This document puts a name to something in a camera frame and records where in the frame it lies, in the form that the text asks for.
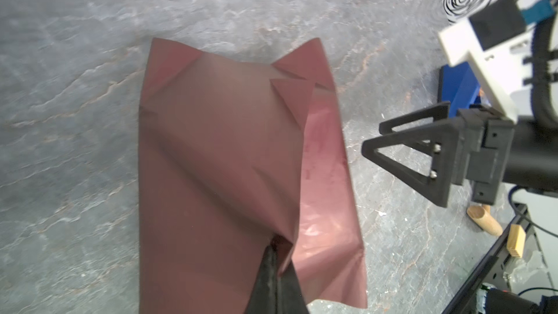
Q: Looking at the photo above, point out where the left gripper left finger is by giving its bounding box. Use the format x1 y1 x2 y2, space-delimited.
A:
244 245 278 314

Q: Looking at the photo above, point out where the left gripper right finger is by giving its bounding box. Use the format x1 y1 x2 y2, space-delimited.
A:
277 263 309 314

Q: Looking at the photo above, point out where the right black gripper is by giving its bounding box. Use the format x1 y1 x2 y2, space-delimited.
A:
361 101 515 208

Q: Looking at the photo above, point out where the red wrapping paper sheet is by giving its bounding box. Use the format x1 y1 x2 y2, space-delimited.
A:
138 38 368 313

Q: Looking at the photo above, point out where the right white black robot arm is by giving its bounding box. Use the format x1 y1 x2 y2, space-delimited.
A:
361 20 557 207

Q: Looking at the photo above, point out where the blue tape dispenser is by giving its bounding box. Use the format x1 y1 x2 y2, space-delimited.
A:
437 62 481 118

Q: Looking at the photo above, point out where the wooden mallet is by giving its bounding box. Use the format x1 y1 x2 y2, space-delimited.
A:
466 204 504 237

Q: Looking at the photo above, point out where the small wooden block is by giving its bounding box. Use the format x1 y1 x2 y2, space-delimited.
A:
507 224 526 258

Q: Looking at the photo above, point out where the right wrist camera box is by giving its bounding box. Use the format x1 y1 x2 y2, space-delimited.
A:
438 0 557 122

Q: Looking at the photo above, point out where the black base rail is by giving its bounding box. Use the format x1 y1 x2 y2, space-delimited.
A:
443 217 533 314

